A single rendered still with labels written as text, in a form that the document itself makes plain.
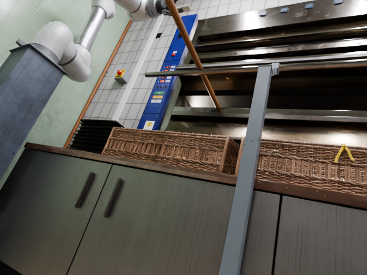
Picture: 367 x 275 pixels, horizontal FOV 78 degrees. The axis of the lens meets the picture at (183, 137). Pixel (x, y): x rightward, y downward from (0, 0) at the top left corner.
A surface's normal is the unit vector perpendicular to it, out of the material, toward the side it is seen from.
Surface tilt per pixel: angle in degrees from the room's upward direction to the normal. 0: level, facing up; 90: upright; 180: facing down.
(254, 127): 90
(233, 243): 90
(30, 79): 90
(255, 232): 90
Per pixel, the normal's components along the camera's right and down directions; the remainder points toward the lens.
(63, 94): 0.89, 0.08
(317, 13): -0.37, -0.45
